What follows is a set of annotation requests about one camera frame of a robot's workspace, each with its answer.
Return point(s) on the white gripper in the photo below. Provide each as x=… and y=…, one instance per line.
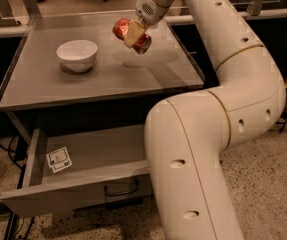
x=148, y=9

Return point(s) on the red coke can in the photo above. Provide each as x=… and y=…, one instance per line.
x=120, y=29

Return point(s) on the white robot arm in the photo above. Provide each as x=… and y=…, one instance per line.
x=185, y=134

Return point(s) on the open grey top drawer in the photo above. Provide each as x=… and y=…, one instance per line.
x=107, y=166

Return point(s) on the white ceramic bowl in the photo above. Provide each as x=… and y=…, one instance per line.
x=77, y=55

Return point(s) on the grey metal cabinet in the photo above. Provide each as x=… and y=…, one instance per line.
x=39, y=80

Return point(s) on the white fiducial tag sticker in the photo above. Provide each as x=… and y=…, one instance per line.
x=59, y=160

